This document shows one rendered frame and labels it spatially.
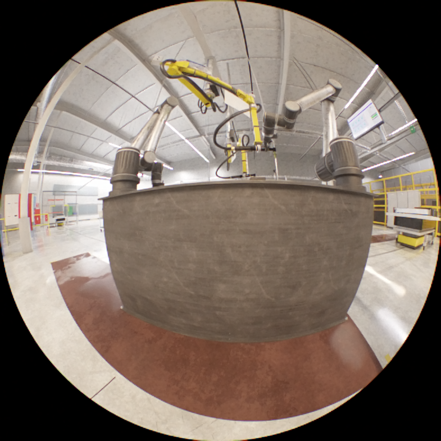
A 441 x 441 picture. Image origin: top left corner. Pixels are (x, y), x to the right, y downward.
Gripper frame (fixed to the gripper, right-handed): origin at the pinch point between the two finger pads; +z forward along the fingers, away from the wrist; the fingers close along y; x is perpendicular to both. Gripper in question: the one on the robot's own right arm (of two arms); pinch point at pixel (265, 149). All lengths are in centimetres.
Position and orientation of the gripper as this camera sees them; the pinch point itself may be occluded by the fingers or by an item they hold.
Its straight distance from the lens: 136.7
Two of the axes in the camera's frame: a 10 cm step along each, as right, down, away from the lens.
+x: 9.9, 0.0, -1.2
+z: 1.1, 4.2, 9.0
